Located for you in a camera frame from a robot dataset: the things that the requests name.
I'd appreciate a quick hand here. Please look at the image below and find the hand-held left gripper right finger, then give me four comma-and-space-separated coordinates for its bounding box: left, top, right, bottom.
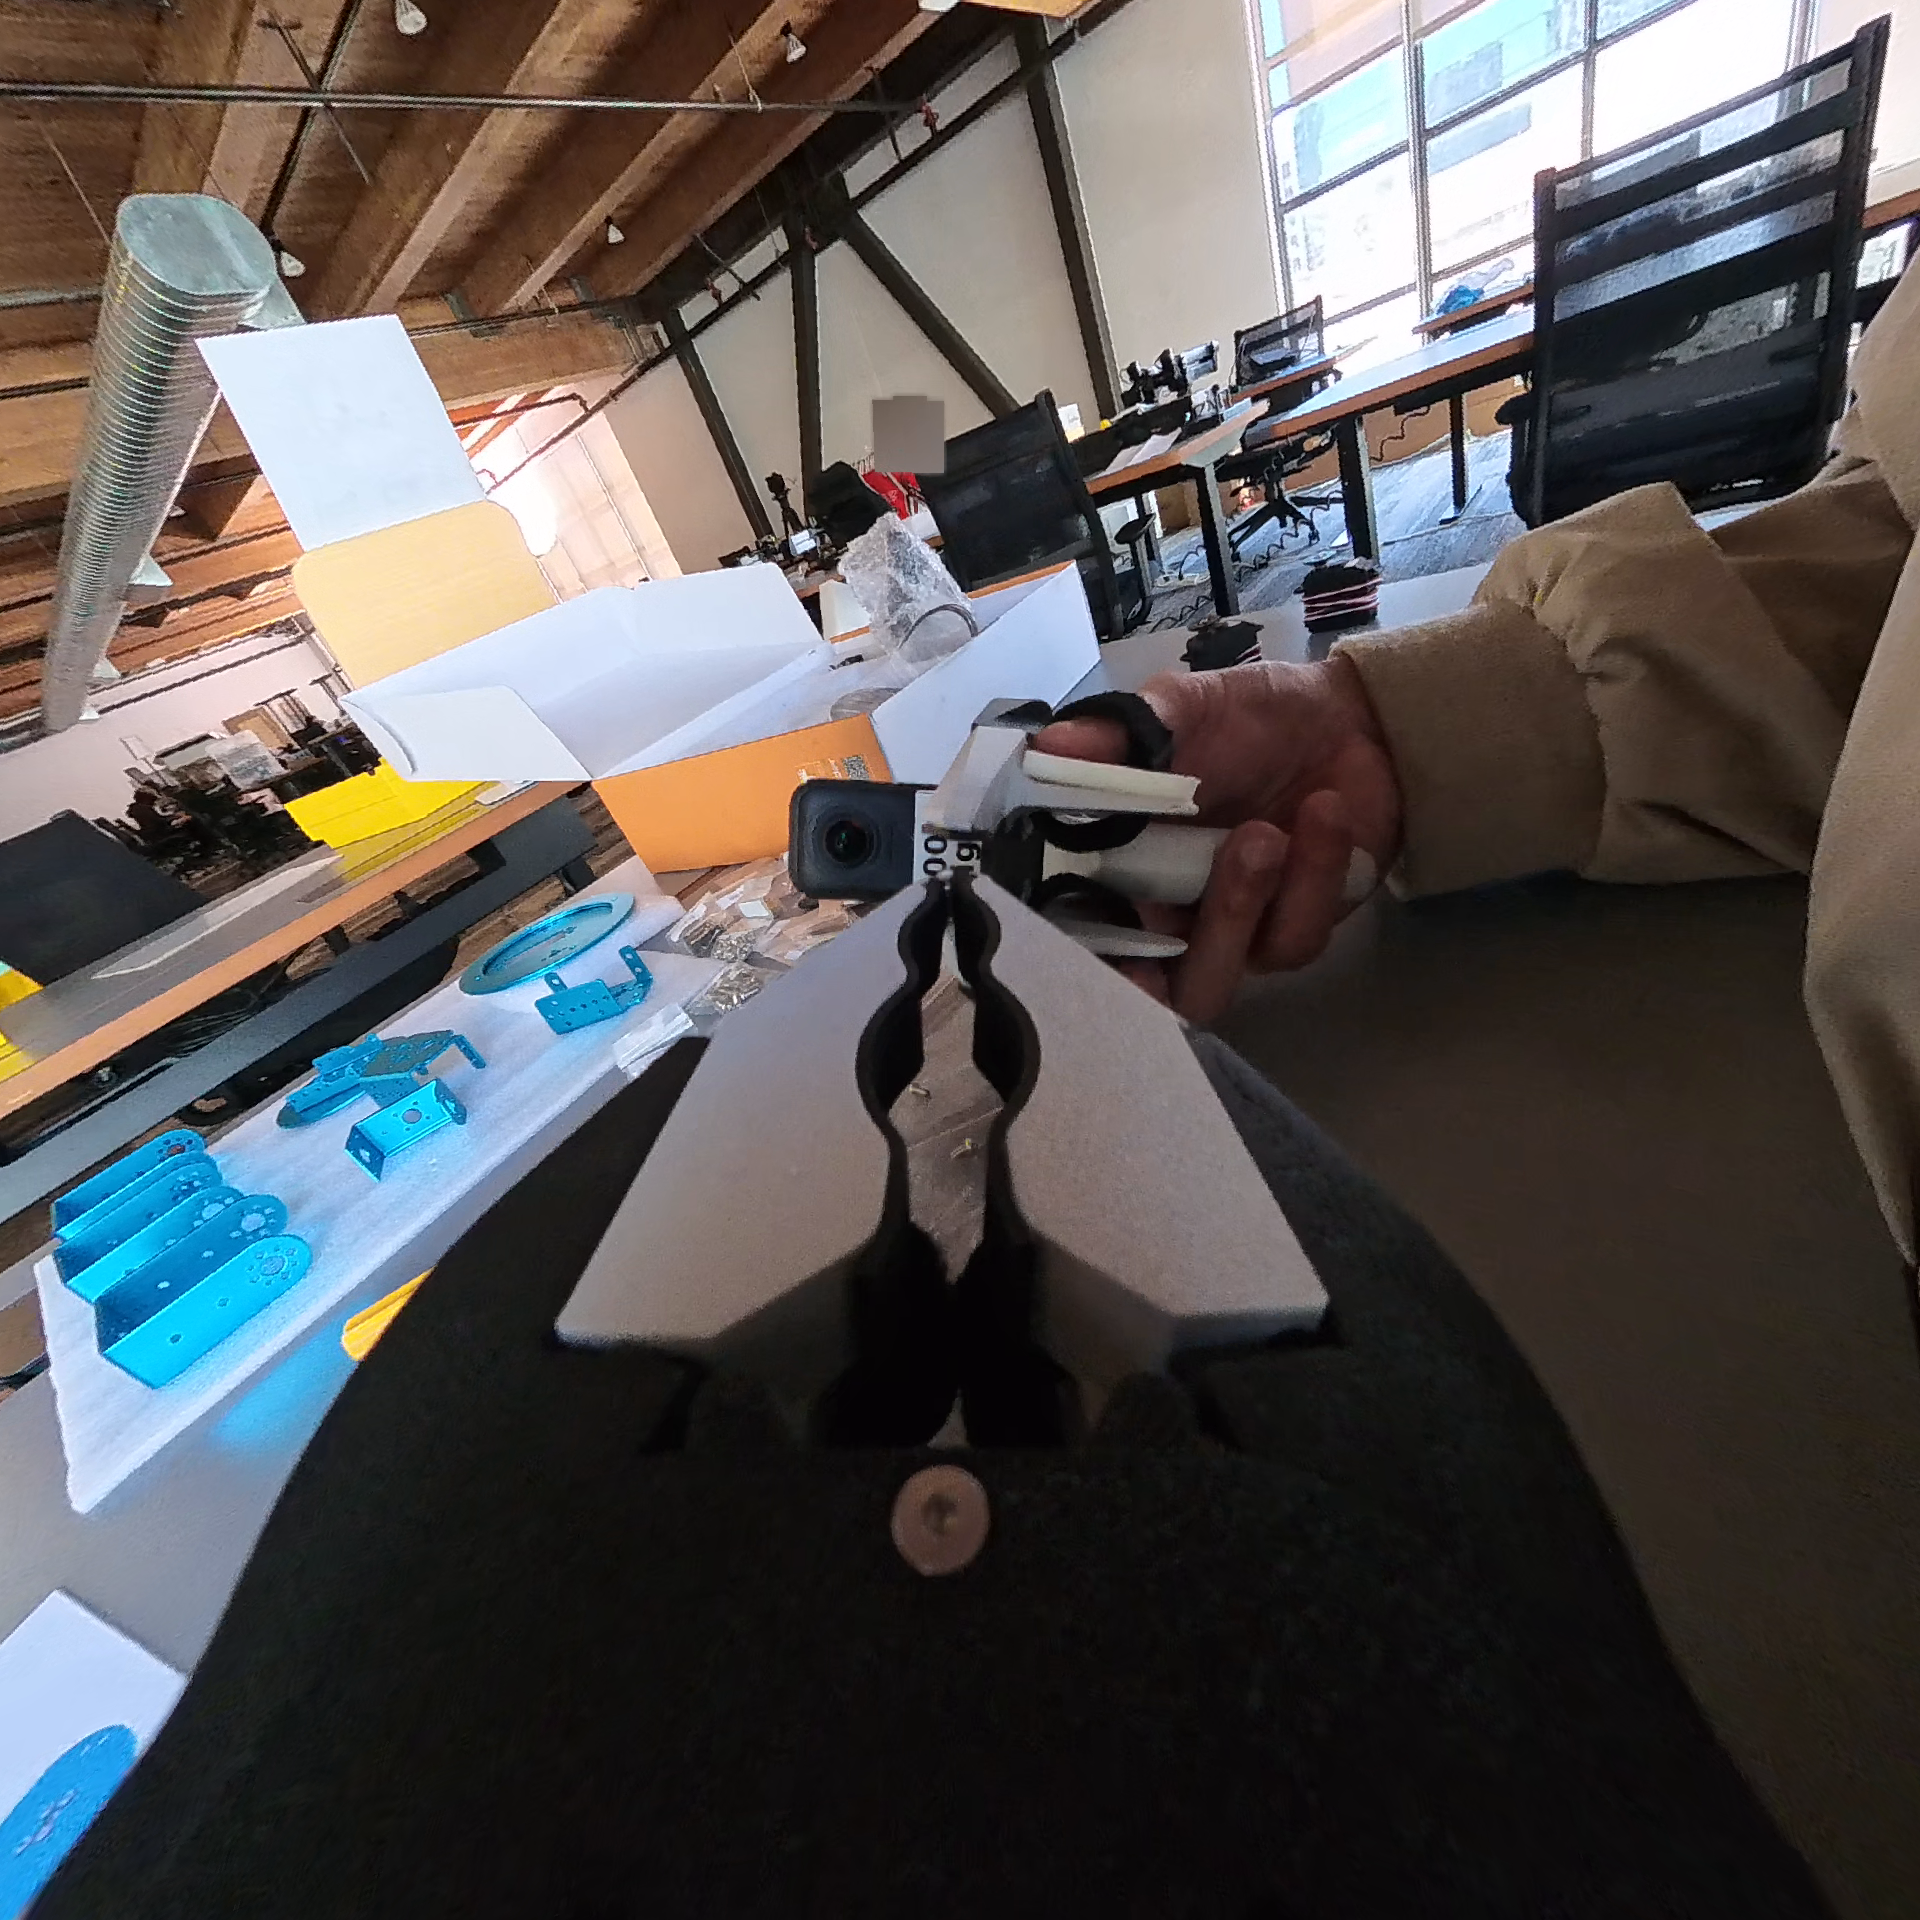
956, 871, 1335, 1386

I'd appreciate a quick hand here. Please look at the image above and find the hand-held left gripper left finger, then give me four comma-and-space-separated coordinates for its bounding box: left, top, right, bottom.
551, 875, 953, 1362

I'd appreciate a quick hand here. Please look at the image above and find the person's right forearm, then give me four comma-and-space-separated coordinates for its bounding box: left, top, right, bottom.
1325, 301, 1920, 903

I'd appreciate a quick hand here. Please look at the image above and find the person's right hand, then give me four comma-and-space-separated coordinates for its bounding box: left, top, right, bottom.
1031, 654, 1408, 1026

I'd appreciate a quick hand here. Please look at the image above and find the pile of small parts bags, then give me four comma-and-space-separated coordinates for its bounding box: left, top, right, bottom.
611, 877, 864, 1075

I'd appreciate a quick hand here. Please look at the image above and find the orange white cardboard box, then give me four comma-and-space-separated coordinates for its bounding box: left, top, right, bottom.
194, 314, 1108, 877

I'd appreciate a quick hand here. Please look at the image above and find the bubble wrapped black item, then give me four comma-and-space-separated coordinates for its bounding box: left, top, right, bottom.
833, 514, 979, 681

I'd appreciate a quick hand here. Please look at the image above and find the white foam sheet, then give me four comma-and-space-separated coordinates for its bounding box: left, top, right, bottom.
31, 855, 789, 1519

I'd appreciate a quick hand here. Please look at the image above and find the assembly guide booklet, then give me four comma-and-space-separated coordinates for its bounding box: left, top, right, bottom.
0, 1590, 191, 1920

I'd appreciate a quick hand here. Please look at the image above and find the large window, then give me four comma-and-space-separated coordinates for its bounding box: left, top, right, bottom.
1251, 0, 1920, 355

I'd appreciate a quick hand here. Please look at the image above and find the black mesh office chair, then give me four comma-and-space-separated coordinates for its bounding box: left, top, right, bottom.
1503, 14, 1895, 530

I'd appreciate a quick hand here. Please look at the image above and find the blue perforated metal bracket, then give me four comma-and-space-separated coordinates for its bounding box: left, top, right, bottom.
534, 944, 660, 1039

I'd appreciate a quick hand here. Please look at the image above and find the large blue metal ring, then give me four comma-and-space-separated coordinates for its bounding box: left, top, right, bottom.
456, 894, 639, 1003

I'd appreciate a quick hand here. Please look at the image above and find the small blue metal bracket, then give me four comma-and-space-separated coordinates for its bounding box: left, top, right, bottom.
344, 1076, 471, 1184

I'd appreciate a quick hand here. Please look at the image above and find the blue U-shaped metal bracket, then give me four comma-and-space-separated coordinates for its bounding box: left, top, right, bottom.
95, 1231, 317, 1391
52, 1133, 212, 1240
60, 1193, 289, 1308

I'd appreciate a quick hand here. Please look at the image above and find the silver ventilation duct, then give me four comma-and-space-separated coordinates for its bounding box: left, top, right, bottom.
40, 195, 306, 738

